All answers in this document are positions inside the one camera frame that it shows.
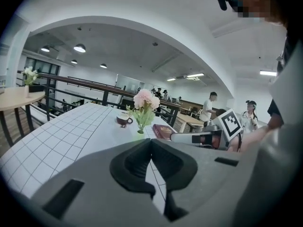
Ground white artificial flowers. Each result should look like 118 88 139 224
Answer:
22 66 39 87

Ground brown cup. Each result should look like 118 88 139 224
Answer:
116 112 134 125

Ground table with white checked cloth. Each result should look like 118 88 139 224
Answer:
0 102 180 200

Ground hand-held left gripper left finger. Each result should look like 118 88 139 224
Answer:
109 139 156 198

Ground person's head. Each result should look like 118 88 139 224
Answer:
227 0 289 26

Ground black railing with wooden handrail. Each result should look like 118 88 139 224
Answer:
16 73 183 137

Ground pink artificial flowers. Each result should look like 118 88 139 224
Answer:
125 88 161 134

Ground black box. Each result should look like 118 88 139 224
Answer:
28 84 45 93

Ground person's black shirt torso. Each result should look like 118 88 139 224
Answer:
267 13 303 130

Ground person's right forearm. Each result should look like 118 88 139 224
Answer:
227 124 275 153

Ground dark red book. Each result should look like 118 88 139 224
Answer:
151 123 178 141

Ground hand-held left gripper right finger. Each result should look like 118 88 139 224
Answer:
151 140 198 222

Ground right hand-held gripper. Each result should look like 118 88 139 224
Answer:
170 109 243 151

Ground rectangular wooden desk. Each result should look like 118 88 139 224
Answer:
176 112 205 133

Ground round wooden table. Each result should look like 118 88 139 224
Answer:
0 87 46 148

